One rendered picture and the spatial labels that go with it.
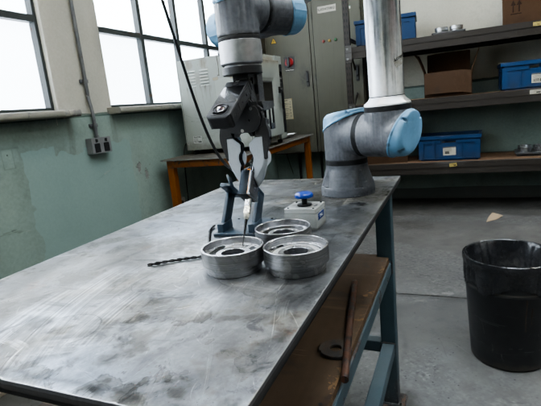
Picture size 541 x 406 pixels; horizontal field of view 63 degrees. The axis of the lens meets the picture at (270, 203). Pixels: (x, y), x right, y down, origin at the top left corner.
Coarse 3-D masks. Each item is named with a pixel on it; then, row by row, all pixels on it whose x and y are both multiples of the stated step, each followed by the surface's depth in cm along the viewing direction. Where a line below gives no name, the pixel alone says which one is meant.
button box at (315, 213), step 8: (288, 208) 94; (296, 208) 94; (304, 208) 93; (312, 208) 92; (320, 208) 95; (288, 216) 94; (296, 216) 93; (304, 216) 93; (312, 216) 92; (320, 216) 94; (312, 224) 92; (320, 224) 95
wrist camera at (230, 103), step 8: (224, 88) 77; (232, 88) 77; (240, 88) 76; (248, 88) 77; (224, 96) 75; (232, 96) 74; (240, 96) 74; (248, 96) 77; (216, 104) 74; (224, 104) 72; (232, 104) 72; (240, 104) 74; (216, 112) 71; (224, 112) 71; (232, 112) 71; (240, 112) 74; (208, 120) 72; (216, 120) 71; (224, 120) 71; (232, 120) 71; (216, 128) 72; (224, 128) 73
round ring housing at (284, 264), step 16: (272, 240) 74; (288, 240) 76; (304, 240) 76; (320, 240) 73; (272, 256) 68; (288, 256) 66; (304, 256) 66; (320, 256) 68; (272, 272) 70; (288, 272) 68; (304, 272) 67; (320, 272) 69
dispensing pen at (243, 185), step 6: (252, 162) 82; (252, 168) 82; (246, 174) 79; (240, 180) 79; (246, 180) 79; (240, 186) 79; (246, 186) 78; (240, 192) 79; (246, 192) 78; (246, 198) 79; (246, 204) 79; (246, 210) 79; (246, 216) 78; (246, 222) 78
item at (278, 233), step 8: (264, 224) 86; (272, 224) 87; (280, 224) 87; (288, 224) 87; (296, 224) 87; (304, 224) 85; (256, 232) 81; (272, 232) 83; (280, 232) 85; (288, 232) 85; (296, 232) 78; (304, 232) 79; (264, 240) 79
